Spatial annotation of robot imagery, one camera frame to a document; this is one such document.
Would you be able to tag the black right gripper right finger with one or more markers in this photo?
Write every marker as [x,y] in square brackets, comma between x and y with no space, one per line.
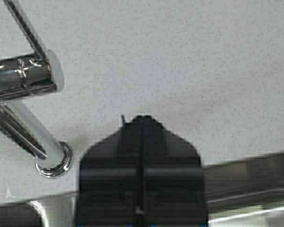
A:
[174,193]

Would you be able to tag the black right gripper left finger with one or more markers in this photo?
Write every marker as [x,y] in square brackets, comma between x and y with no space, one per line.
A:
[110,180]

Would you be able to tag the stainless steel double sink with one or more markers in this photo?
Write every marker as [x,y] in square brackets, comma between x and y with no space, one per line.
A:
[244,193]

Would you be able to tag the chrome kitchen faucet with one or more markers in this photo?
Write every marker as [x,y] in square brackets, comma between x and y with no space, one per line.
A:
[36,74]

